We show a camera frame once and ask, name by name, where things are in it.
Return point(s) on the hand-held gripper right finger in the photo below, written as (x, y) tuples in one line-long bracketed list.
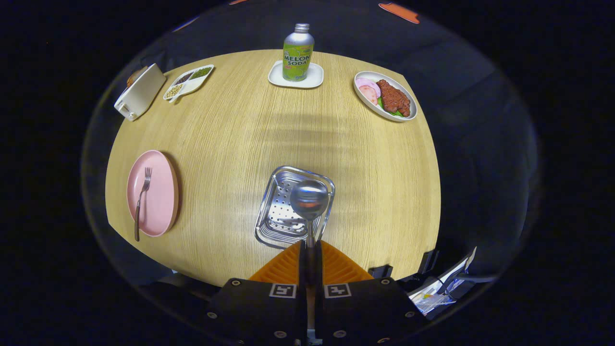
[(365, 312)]

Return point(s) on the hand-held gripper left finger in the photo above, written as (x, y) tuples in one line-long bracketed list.
[(254, 312)]

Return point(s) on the metal ladle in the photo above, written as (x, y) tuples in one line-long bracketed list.
[(310, 199)]

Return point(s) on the black table clamp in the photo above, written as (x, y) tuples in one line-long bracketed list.
[(427, 262), (380, 271)]

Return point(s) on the perforated metal tray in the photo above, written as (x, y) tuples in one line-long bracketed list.
[(278, 216)]

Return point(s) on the pink round plate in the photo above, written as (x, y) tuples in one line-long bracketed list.
[(161, 202)]

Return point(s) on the white oval food plate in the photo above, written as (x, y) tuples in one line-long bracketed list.
[(371, 108)]

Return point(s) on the green lettuce leaf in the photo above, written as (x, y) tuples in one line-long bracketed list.
[(384, 107)]

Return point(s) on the pink ham slice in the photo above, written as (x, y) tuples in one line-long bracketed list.
[(370, 96), (367, 82)]

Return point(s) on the brown fried cutlet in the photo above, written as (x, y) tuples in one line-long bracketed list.
[(394, 96)]

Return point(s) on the white divided dish with beans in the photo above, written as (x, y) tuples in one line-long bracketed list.
[(190, 85)]

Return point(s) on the white square coaster plate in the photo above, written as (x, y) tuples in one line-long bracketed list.
[(315, 77)]

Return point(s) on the white toaster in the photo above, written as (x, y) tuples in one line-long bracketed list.
[(141, 93)]

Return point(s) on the green label metal bottle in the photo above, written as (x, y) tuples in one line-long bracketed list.
[(298, 57)]

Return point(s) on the brown toast slice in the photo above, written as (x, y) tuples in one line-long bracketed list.
[(134, 76)]

